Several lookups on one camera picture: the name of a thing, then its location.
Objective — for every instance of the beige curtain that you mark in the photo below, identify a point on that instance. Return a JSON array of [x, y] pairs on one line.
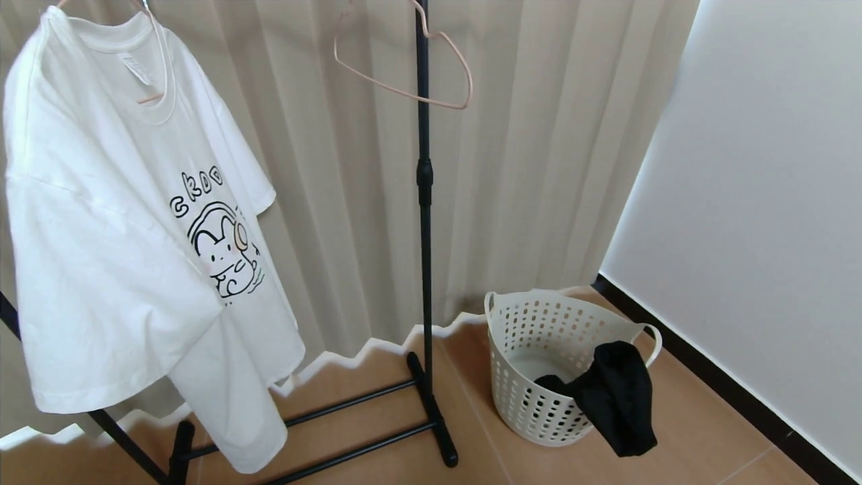
[[539, 135]]

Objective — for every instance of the white laundry basket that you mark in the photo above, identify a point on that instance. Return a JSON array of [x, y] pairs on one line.
[[532, 330]]

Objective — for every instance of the white printed t-shirt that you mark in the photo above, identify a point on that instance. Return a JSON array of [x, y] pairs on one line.
[[101, 236]]

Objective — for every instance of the black clothes rack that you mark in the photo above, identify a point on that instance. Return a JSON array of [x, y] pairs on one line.
[[424, 236]]

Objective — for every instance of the pink clothes hanger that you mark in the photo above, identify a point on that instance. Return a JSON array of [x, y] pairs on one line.
[[404, 91], [151, 99]]

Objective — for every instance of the black shorts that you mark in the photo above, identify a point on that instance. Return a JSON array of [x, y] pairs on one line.
[[619, 397]]

